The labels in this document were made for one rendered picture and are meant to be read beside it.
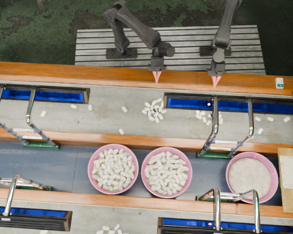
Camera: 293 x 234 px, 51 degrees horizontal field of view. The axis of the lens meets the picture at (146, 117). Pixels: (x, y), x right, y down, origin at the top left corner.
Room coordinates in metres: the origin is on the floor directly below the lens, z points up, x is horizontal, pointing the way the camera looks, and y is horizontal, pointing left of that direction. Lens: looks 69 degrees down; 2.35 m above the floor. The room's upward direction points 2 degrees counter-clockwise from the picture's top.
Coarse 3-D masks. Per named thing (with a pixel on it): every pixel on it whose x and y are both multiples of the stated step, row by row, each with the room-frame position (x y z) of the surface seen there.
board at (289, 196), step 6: (282, 150) 0.38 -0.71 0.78; (288, 150) 0.38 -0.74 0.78; (282, 186) 0.20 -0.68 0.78; (282, 192) 0.17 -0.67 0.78; (288, 192) 0.17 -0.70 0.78; (282, 198) 0.14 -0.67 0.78; (288, 198) 0.14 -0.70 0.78; (282, 204) 0.11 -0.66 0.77; (288, 204) 0.11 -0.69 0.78; (288, 210) 0.08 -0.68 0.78
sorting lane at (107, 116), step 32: (96, 96) 0.75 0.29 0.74; (128, 96) 0.75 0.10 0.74; (160, 96) 0.74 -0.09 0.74; (256, 96) 0.72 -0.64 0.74; (288, 96) 0.71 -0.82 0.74; (64, 128) 0.56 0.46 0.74; (96, 128) 0.56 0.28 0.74; (128, 128) 0.55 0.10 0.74; (160, 128) 0.54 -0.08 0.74; (192, 128) 0.54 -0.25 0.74; (224, 128) 0.53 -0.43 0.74; (256, 128) 0.52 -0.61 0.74; (288, 128) 0.52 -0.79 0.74
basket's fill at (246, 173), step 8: (240, 160) 0.35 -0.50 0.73; (248, 160) 0.35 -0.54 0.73; (256, 160) 0.35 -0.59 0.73; (232, 168) 0.31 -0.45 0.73; (240, 168) 0.31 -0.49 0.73; (248, 168) 0.30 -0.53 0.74; (256, 168) 0.30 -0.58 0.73; (264, 168) 0.30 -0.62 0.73; (232, 176) 0.26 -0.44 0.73; (240, 176) 0.26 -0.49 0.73; (248, 176) 0.26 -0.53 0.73; (256, 176) 0.26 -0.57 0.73; (264, 176) 0.26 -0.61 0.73; (232, 184) 0.22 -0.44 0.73; (240, 184) 0.22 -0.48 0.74; (248, 184) 0.22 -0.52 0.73; (256, 184) 0.22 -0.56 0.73; (264, 184) 0.22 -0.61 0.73; (240, 192) 0.18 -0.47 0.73; (264, 192) 0.18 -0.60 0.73
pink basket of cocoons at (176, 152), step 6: (156, 150) 0.41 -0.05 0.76; (162, 150) 0.41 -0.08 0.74; (168, 150) 0.41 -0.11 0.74; (174, 150) 0.41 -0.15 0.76; (150, 156) 0.38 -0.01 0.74; (180, 156) 0.38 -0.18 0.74; (144, 162) 0.35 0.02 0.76; (186, 162) 0.34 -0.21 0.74; (144, 168) 0.32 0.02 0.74; (144, 174) 0.29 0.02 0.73; (144, 180) 0.26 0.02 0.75; (186, 186) 0.22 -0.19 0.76; (180, 192) 0.19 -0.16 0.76
